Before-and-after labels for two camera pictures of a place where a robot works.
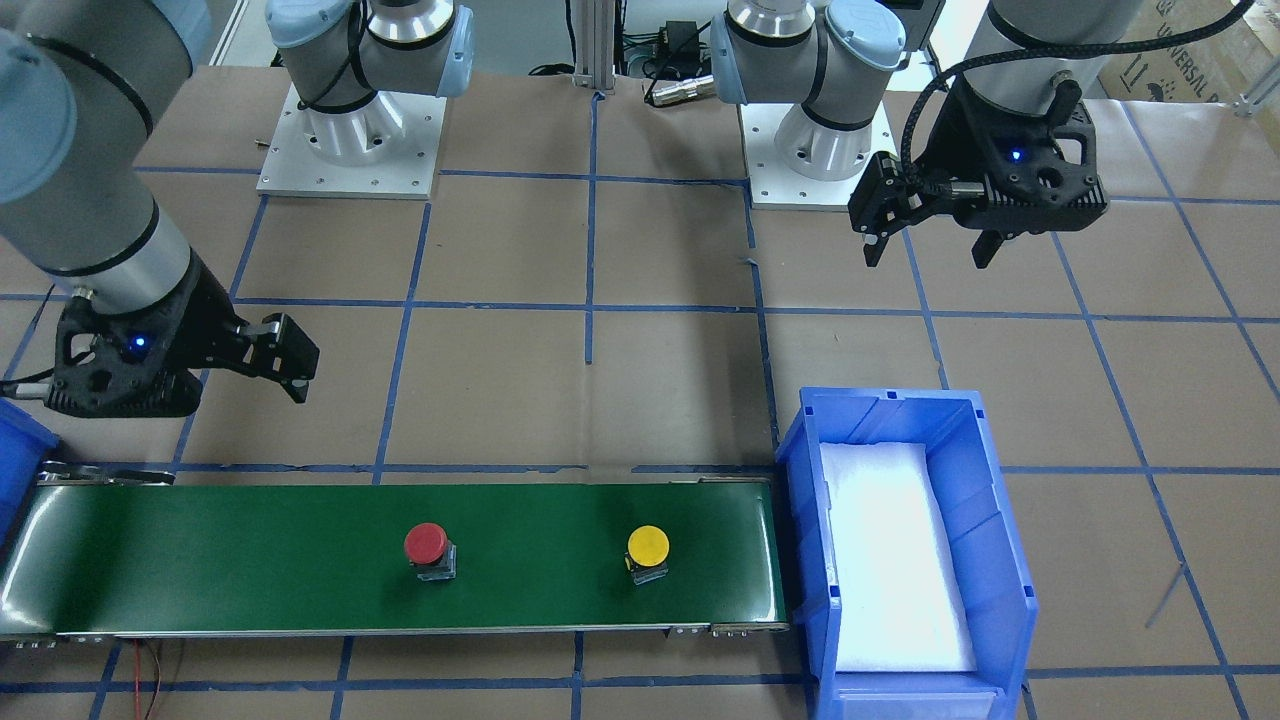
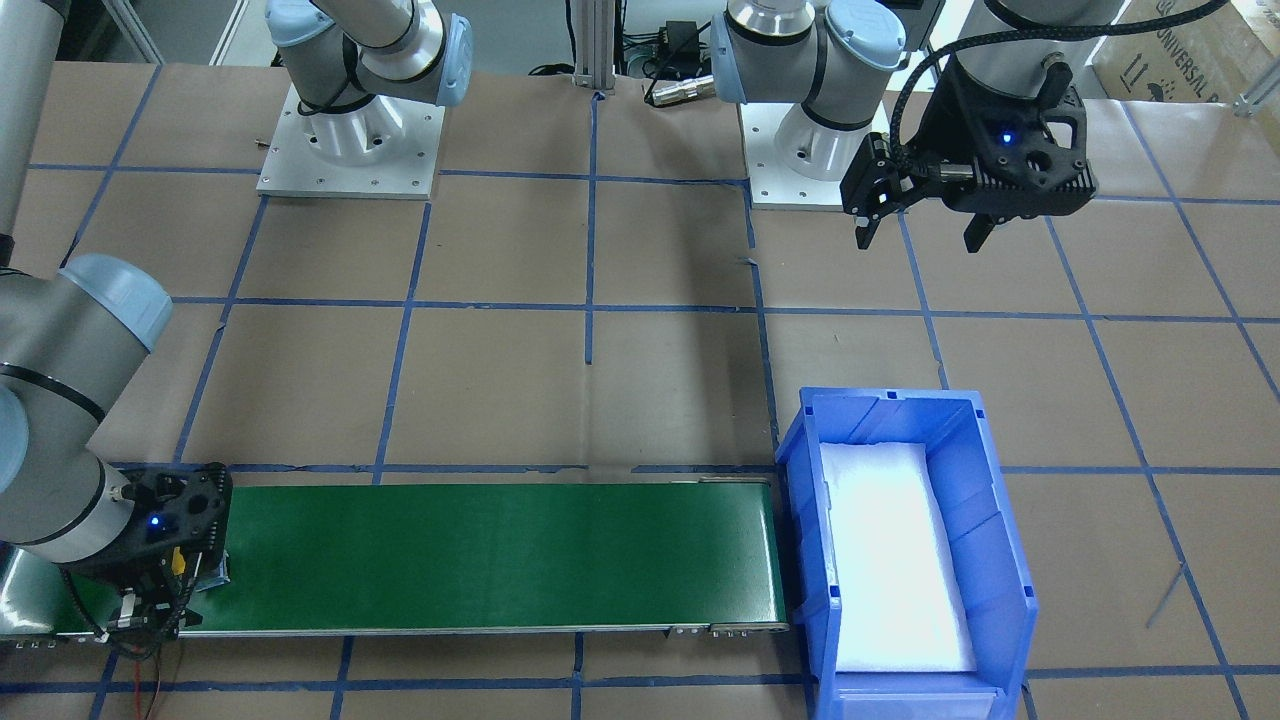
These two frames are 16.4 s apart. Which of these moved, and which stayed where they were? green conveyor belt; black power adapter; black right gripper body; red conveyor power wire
Moved: black right gripper body
Stayed: red conveyor power wire; black power adapter; green conveyor belt
